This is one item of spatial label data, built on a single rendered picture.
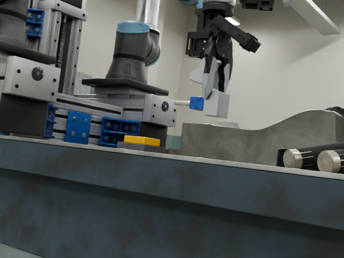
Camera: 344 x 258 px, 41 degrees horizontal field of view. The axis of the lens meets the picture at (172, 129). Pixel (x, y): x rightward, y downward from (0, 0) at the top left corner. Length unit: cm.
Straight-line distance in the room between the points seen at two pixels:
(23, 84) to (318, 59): 800
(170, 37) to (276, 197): 970
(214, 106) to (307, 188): 68
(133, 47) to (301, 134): 80
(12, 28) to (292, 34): 818
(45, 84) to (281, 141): 59
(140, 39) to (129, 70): 12
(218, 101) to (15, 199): 56
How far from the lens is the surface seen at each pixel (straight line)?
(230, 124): 128
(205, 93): 101
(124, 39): 165
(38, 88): 120
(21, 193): 57
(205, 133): 112
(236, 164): 37
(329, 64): 884
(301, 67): 900
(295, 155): 63
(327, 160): 58
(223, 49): 105
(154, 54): 179
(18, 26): 134
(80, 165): 47
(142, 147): 101
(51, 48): 152
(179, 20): 1033
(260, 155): 105
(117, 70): 161
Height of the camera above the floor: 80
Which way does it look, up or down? 4 degrees up
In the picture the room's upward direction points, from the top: 7 degrees clockwise
